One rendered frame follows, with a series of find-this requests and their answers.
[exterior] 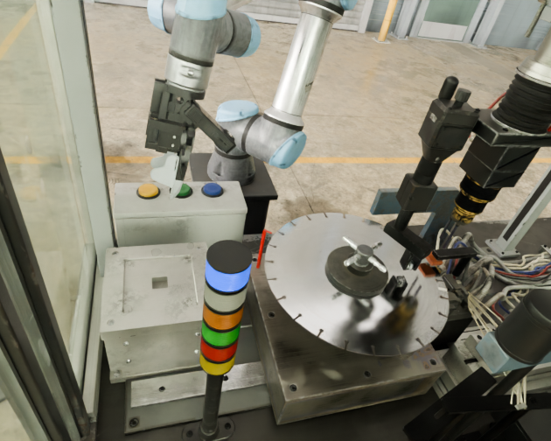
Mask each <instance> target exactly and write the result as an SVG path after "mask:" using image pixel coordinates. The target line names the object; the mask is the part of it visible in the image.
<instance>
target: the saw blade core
mask: <svg viewBox="0 0 551 441"><path fill-rule="evenodd" d="M325 215H326V217H327V218H326V217H325ZM306 216H307V217H308V218H309V219H310V220H308V218H307V217H306ZM344 216H345V218H344ZM362 221H363V217H359V216H356V215H351V214H346V213H345V214H342V213H313V214H308V215H305V216H302V217H299V218H296V219H294V220H292V221H291V223H290V222H288V223H286V224H285V225H284V226H282V227H281V228H280V229H278V230H277V232H276V233H275V234H274V235H273V237H272V238H271V240H270V241H269V245H270V246H269V245H268V246H267V249H266V254H265V259H264V268H265V274H266V278H267V280H268V284H269V288H270V289H271V291H272V293H273V295H274V297H275V299H276V300H278V299H280V298H282V297H286V298H285V299H284V298H282V299H280V300H278V301H277V302H278V303H279V305H280V306H281V307H282V308H283V309H284V310H285V311H286V312H287V313H288V315H289V316H290V317H291V318H292V319H295V318H296V317H298V315H299V314H300V315H302V317H299V318H297V319H296V320H295V321H296V322H297V323H298V324H299V325H300V326H301V327H302V328H304V329H305V330H306V331H308V332H309V333H311V334H313V335H314V336H316V337H317V336H318V334H319V332H320V331H319V330H322V331H323V332H321V334H320V335H319V337H318V338H319V339H321V340H323V341H325V342H327V343H329V344H331V345H334V346H335V347H339V348H342V349H345V341H347V342H348V343H347V345H346V350H347V351H350V352H354V353H357V354H365V355H372V356H373V349H372V348H371V347H374V355H375V356H396V355H401V354H409V353H412V352H414V351H417V350H419V349H421V348H423V347H425V346H427V345H428V344H429V343H431V342H432V341H433V340H434V339H435V338H436V337H437V336H438V335H439V334H440V332H441V331H442V329H443V328H444V326H445V324H446V321H447V318H448V315H449V308H450V303H449V300H448V299H449V296H448V292H447V291H445V290H439V289H438V287H440V288H444V289H446V286H445V283H444V282H440V281H443V279H442V277H441V275H440V273H439V271H438V270H437V268H436V266H431V265H427V264H429V262H428V261H427V259H426V258H424V259H422V261H421V263H420V265H419V266H418V268H417V270H416V271H413V270H403V269H402V267H401V264H400V259H401V257H402V255H403V253H404V251H405V248H404V247H402V245H400V243H398V242H397V241H395V240H394V239H393V238H391V237H390V236H389V235H388V234H386V233H385V232H383V230H384V227H385V226H384V227H383V228H382V229H381V227H382V224H380V223H378V222H376V221H373V220H369V219H366V218H364V222H362ZM294 225H295V226H294ZM344 235H346V236H348V237H349V238H350V239H351V240H353V241H354V242H355V243H357V244H358V245H361V244H366V245H368V246H369V247H370V246H372V245H374V244H375V243H376V242H382V246H381V247H380V248H377V249H376V250H374V252H373V253H374V254H375V255H376V256H378V257H379V258H380V259H381V261H383V263H384V264H385V266H386V267H387V271H388V281H387V285H386V287H385V288H384V289H383V290H382V291H381V292H380V293H378V294H375V295H372V296H359V295H355V294H352V293H350V292H347V291H345V290H343V289H341V288H340V287H338V286H337V285H336V284H335V283H334V282H333V281H332V280H331V279H330V277H329V275H328V273H327V271H326V261H327V258H328V255H329V254H330V253H331V252H332V251H333V250H334V249H336V248H339V247H343V246H350V245H348V244H347V243H346V242H345V241H343V240H342V237H343V236H344ZM272 246H273V247H272ZM274 247H276V248H274ZM272 262H273V263H272ZM272 279H276V280H272ZM436 280H437V281H438V282H437V281H436ZM446 290H447V289H446ZM440 297H442V298H440ZM438 313H440V314H441V315H439V314H438ZM430 327H431V328H433V330H431V329H430ZM438 333H439V334H438ZM416 339H418V340H419V341H417V340H416ZM419 342H420V343H421V344H422V345H421V344H420V343H419ZM396 346H398V347H399V350H400V352H401V353H400V352H399V350H398V348H397V347H396Z"/></svg>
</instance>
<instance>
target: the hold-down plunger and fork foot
mask: <svg viewBox="0 0 551 441"><path fill-rule="evenodd" d="M430 118H431V120H432V121H433V122H435V121H436V116H435V115H434V114H433V113H432V114H431V116H430ZM413 214H414V212H409V211H404V210H402V208H401V210H400V212H399V214H398V216H397V218H396V219H394V220H391V221H389V222H388V223H387V224H386V226H385V227H384V230H383V232H385V233H386V234H387V235H389V236H390V237H391V238H393V239H394V240H395V241H397V242H398V243H400V245H402V247H404V248H405V251H404V253H403V255H402V257H401V259H400V264H401V267H402V269H403V270H406V269H407V267H408V265H409V263H410V261H411V260H413V262H414V268H413V271H416V270H417V268H418V266H419V265H420V263H421V261H422V259H424V258H425V257H427V256H429V255H430V253H431V251H432V249H433V248H434V247H433V246H431V245H430V244H429V243H427V242H426V241H424V240H423V239H422V238H421V237H420V236H418V235H417V234H415V233H414V232H412V231H411V230H410V229H408V228H407V226H408V224H409V222H410V220H411V218H412V216H413Z"/></svg>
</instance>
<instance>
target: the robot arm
mask: <svg viewBox="0 0 551 441"><path fill-rule="evenodd" d="M252 1H253V0H149V1H148V6H147V10H148V15H149V19H150V21H151V23H152V24H153V25H154V26H155V27H156V28H158V29H160V30H162V31H164V32H166V33H167V34H171V42H170V46H169V52H168V56H167V61H166V67H165V71H164V77H165V80H163V79H159V78H157V77H155V82H154V87H153V93H152V98H151V104H150V112H149V117H148V122H147V128H146V133H145V135H147V136H146V141H145V146H144V148H147V149H152V150H156V152H161V153H164V154H163V156H161V157H154V158H152V159H151V161H150V164H151V166H152V167H153V168H155V169H152V170H151V172H150V177H151V178H152V179H153V180H155V181H157V182H159V183H161V184H164V185H166V186H169V187H170V189H169V191H171V196H170V199H171V200H173V199H174V198H175V197H176V196H177V195H178V193H179V192H180V189H181V187H182V184H183V181H184V179H185V174H186V170H187V166H188V163H189V158H190V154H191V153H192V149H193V145H194V140H195V135H196V128H197V127H199V128H200V129H201V130H202V131H203V132H204V133H205V134H206V135H207V136H208V137H209V138H211V139H212V140H213V142H214V151H213V154H212V156H211V158H210V160H209V162H208V165H207V174H208V176H209V178H210V179H212V180H213V181H239V183H240V186H245V185H247V184H249V183H251V182H252V181H253V180H254V178H255V163H254V159H253V157H255V158H258V159H260V160H261V161H264V162H266V163H268V164H269V165H273V166H275V167H277V168H280V169H286V168H289V167H290V166H292V165H293V164H294V163H295V162H296V160H297V159H298V158H299V156H300V155H301V153H302V151H303V148H304V146H305V144H306V139H307V136H306V134H305V133H304V132H303V126H304V123H303V119H302V114H303V110H304V107H305V104H306V102H307V99H308V97H309V94H310V90H311V87H312V84H313V81H314V80H315V77H316V74H317V70H318V67H319V64H320V61H321V59H322V57H323V54H324V49H325V47H326V44H327V42H328V39H329V37H330V34H331V29H332V27H333V25H334V24H335V23H336V22H338V21H339V20H340V19H342V17H343V15H344V12H345V11H351V10H352V9H353V8H354V6H355V4H356V3H357V2H358V0H298V4H299V6H300V9H301V16H300V18H299V21H298V24H297V27H296V31H295V35H294V38H293V40H292V43H291V46H290V49H289V54H288V57H287V59H286V62H285V65H284V68H283V71H282V76H281V79H280V81H279V84H278V88H277V90H276V93H275V98H274V100H273V104H272V106H271V107H270V108H268V109H266V110H264V113H263V115H260V114H258V112H259V108H258V106H257V105H256V104H255V103H253V102H251V101H243V100H234V101H226V102H223V103H222V104H220V105H219V107H218V110H217V117H216V121H215V120H214V119H213V118H212V117H211V116H210V115H209V114H208V113H207V112H206V111H205V110H204V109H203V108H202V107H201V106H200V105H199V104H198V103H197V102H196V101H195V100H199V101H200V100H204V99H205V95H206V89H208V85H209V81H210V77H211V73H212V70H213V62H214V59H215V55H216V53H217V54H222V55H228V56H233V57H235V58H240V57H248V56H251V55H252V54H254V53H255V52H256V50H257V49H258V47H259V45H260V43H261V30H260V27H259V25H258V24H257V22H256V21H255V20H254V19H253V18H252V17H250V16H249V15H247V14H246V13H243V12H237V11H235V10H237V9H239V8H240V7H241V6H243V5H245V4H248V3H250V2H252ZM178 97H179V99H180V100H178V99H177V98H178ZM151 117H152V118H154V119H152V118H151ZM175 153H176V154H175Z"/></svg>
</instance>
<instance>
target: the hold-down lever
mask: <svg viewBox="0 0 551 441"><path fill-rule="evenodd" d="M458 84H459V79H458V78H457V77H456V76H448V77H447V78H446V79H445V80H444V83H443V85H442V87H441V90H440V92H439V95H438V98H440V99H447V100H451V98H452V97H453V95H454V93H455V91H456V89H457V86H458Z"/></svg>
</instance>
